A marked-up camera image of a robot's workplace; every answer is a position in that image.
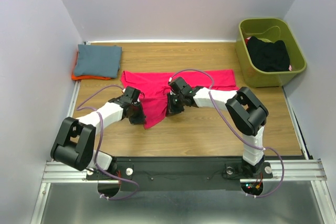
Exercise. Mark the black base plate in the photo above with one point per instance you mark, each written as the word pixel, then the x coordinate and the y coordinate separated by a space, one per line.
pixel 188 173

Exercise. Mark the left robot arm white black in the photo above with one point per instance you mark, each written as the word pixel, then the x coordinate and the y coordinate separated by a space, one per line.
pixel 78 140

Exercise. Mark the olive green plastic bin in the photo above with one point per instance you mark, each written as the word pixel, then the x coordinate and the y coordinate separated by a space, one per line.
pixel 268 30

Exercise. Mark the pink red t shirt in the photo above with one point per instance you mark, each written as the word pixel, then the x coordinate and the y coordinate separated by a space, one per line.
pixel 155 88

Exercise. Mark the folded orange t shirt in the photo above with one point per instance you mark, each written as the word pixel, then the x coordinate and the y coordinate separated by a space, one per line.
pixel 84 77

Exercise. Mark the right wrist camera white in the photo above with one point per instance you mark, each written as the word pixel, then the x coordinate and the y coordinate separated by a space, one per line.
pixel 171 89

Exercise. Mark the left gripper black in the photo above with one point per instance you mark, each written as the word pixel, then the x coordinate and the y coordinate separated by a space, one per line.
pixel 140 118

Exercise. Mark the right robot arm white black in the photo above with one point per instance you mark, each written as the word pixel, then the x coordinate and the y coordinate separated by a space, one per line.
pixel 245 109

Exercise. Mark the black t shirt in bin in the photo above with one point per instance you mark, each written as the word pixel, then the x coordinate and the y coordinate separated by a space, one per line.
pixel 268 56

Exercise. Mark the folded blue grey t shirt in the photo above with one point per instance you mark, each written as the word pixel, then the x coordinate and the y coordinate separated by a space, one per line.
pixel 95 60

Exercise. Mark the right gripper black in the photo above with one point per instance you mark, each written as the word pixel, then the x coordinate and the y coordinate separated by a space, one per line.
pixel 170 109

